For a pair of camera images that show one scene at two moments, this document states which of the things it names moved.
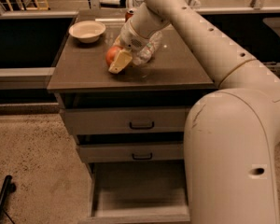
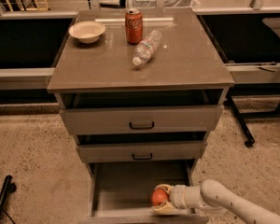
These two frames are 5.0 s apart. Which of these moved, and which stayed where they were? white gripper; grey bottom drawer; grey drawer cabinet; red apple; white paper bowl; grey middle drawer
Moved: red apple; white gripper
Stayed: grey drawer cabinet; white paper bowl; grey bottom drawer; grey middle drawer
